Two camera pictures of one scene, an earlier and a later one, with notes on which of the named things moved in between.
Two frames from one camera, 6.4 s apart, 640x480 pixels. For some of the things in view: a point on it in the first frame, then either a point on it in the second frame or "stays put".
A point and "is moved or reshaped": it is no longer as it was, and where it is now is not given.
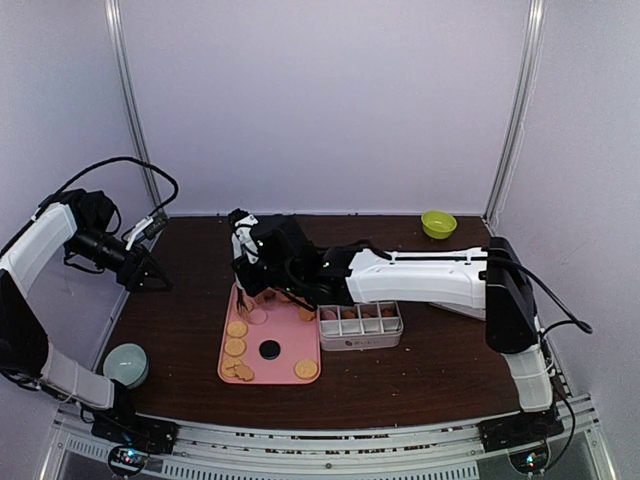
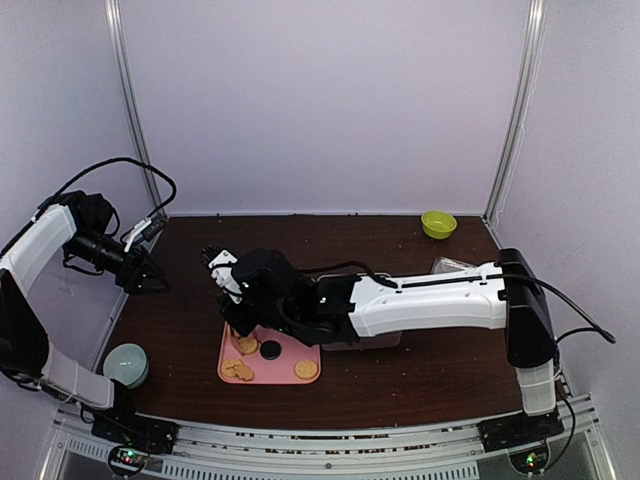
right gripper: (252, 285) → (241, 325)
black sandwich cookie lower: (269, 349) stays put
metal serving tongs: (243, 306) is moved or reshaped
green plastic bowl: (438, 224) stays put
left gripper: (131, 271) stays put
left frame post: (122, 50) stays put
